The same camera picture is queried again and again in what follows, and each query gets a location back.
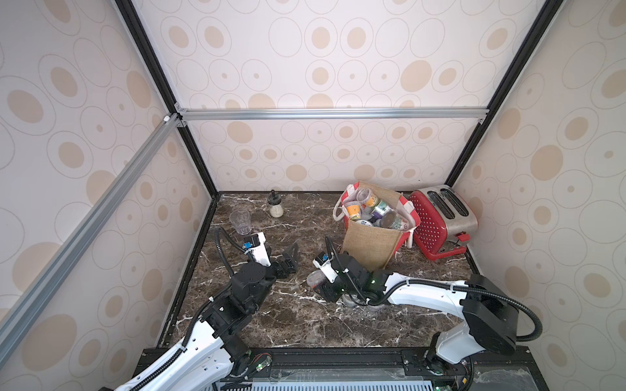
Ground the seed jar sunflower label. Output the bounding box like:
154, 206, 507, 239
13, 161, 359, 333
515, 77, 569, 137
380, 211, 411, 231

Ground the horizontal aluminium rail back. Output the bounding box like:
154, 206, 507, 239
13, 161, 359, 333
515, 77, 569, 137
179, 107, 489, 122

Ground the seed jar red label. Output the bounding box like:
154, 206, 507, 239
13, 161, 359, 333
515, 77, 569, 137
306, 270, 328, 288

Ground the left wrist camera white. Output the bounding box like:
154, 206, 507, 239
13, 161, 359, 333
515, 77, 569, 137
243, 232, 271, 267

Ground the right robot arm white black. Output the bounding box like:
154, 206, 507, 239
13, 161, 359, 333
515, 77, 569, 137
306, 249, 543, 373

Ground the seed jar orange label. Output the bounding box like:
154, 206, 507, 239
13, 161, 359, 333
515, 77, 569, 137
343, 201, 363, 221

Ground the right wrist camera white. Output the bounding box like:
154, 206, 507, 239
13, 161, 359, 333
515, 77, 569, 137
313, 252, 337, 283

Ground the red silver toaster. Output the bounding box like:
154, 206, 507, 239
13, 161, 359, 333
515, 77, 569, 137
409, 185, 479, 261

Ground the clear plastic cup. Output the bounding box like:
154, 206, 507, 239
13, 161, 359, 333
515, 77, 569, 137
229, 210, 252, 236

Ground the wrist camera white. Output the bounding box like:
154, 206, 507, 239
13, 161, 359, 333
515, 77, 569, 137
243, 232, 271, 267
313, 252, 337, 283

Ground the red burlap canvas bag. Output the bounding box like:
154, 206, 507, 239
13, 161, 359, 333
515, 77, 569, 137
334, 182, 421, 271

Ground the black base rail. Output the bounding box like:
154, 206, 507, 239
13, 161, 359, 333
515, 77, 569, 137
131, 344, 551, 391

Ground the seed jar yellow label back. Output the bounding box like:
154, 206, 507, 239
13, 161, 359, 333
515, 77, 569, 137
355, 187, 381, 208

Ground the seed jar green label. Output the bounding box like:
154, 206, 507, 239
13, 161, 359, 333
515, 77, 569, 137
355, 219, 373, 226

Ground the aluminium rail left wall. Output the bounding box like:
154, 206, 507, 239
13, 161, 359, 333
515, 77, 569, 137
1, 112, 181, 365

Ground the glass sugar jar black lid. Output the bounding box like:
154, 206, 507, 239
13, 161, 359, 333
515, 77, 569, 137
267, 190, 284, 218

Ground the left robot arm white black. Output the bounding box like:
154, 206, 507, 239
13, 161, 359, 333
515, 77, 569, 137
119, 233, 299, 390

